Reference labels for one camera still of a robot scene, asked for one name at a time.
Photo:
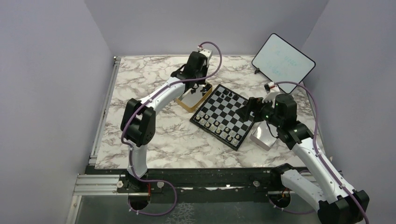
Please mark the silver metal tin lid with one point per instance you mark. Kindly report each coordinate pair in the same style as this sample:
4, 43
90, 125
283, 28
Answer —
264, 135

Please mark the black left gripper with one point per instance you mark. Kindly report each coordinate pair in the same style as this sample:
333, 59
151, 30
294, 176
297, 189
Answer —
205, 69

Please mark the aluminium frame rail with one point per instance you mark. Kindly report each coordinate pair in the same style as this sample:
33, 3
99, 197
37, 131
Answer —
104, 111

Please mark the yellow metal tin box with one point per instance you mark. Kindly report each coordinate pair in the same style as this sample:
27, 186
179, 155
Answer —
190, 102

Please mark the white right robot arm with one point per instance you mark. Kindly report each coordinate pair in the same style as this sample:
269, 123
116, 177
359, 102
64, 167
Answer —
332, 197

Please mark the pile of black chess pieces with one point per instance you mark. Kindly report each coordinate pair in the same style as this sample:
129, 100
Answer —
202, 89

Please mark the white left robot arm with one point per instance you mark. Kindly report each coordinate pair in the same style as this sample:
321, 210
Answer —
139, 119

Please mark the black and white chessboard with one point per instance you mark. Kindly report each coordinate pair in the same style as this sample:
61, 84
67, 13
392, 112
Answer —
223, 110

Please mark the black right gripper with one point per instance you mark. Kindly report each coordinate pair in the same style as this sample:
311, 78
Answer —
244, 112

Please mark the small whiteboard on stand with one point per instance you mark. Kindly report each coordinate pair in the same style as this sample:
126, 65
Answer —
279, 61

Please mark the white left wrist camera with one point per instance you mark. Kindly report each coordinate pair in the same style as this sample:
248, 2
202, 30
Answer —
206, 52

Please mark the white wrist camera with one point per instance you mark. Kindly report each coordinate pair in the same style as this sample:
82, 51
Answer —
206, 52
272, 91

